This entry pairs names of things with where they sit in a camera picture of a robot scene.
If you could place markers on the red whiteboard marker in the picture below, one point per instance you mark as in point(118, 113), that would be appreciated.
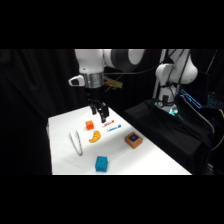
point(108, 124)

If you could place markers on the wooden block with dark recess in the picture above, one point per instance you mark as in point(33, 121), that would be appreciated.
point(133, 140)

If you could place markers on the blue cube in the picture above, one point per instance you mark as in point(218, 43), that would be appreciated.
point(101, 163)

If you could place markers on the orange toy croissant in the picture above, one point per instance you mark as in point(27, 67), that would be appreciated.
point(95, 136)

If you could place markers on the orange cube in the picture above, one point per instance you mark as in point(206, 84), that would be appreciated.
point(89, 125)

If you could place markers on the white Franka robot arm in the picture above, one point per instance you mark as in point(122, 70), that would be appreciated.
point(90, 61)

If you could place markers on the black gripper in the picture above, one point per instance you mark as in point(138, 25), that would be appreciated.
point(96, 95)

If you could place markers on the blue-lit electronic device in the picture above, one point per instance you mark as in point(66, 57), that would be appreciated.
point(190, 98)

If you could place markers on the cyan-lit electronic device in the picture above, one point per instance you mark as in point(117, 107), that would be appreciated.
point(215, 100)

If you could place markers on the small green light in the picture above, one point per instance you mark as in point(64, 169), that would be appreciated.
point(172, 111)

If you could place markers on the black curtain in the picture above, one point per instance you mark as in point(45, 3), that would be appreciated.
point(33, 100)

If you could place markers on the blue whiteboard marker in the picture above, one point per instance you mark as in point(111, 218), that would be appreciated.
point(114, 128)

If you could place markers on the black cloth-covered robot stand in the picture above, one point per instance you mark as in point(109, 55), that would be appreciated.
point(160, 133)

